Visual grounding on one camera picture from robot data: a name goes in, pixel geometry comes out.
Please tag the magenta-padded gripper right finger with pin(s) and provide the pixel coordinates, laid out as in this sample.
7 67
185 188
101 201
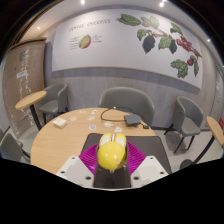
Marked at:
150 170

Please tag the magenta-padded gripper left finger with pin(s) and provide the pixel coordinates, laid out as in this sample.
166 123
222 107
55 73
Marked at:
75 170

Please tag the yellow computer mouse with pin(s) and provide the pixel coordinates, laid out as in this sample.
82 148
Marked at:
111 153

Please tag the small white paper packet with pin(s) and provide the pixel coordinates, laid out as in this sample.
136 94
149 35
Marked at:
90 117
82 112
117 129
94 112
92 127
107 124
72 118

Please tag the small white box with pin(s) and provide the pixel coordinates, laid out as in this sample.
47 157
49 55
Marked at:
60 122

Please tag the black power adapter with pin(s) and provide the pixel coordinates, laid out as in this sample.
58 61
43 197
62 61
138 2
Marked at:
132 119

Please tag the grey armchair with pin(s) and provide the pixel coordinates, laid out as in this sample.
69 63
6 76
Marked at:
56 100
10 146
128 101
190 120

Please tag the small round wooden table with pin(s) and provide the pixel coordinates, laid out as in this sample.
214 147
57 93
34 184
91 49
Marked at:
216 130
30 99

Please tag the ceiling lights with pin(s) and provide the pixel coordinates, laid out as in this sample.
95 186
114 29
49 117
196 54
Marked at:
161 4

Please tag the brown printed wall panel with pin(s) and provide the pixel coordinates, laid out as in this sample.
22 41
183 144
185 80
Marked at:
20 86

